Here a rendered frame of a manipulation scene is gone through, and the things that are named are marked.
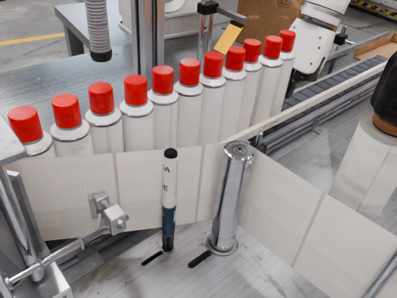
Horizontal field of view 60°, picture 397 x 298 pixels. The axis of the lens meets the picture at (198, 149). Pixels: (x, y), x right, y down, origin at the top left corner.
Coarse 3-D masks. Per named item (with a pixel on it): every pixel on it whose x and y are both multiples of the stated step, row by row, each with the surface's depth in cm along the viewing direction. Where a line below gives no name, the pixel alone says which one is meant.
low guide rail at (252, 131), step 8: (384, 64) 103; (368, 72) 98; (376, 72) 102; (352, 80) 93; (360, 80) 97; (336, 88) 89; (344, 88) 92; (320, 96) 85; (328, 96) 88; (304, 104) 81; (312, 104) 84; (288, 112) 78; (296, 112) 80; (272, 120) 75; (280, 120) 77; (248, 128) 72; (256, 128) 72; (264, 128) 74; (232, 136) 69; (240, 136) 69; (248, 136) 71
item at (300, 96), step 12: (372, 60) 114; (384, 60) 115; (348, 72) 105; (360, 72) 106; (324, 84) 98; (336, 84) 98; (360, 84) 99; (300, 96) 91; (312, 96) 92; (336, 96) 93; (288, 108) 86; (312, 108) 87; (288, 120) 82; (264, 132) 77; (60, 240) 51
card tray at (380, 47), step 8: (384, 40) 138; (392, 40) 142; (360, 48) 127; (368, 48) 132; (376, 48) 135; (384, 48) 136; (392, 48) 136; (360, 56) 128; (368, 56) 128; (384, 56) 130
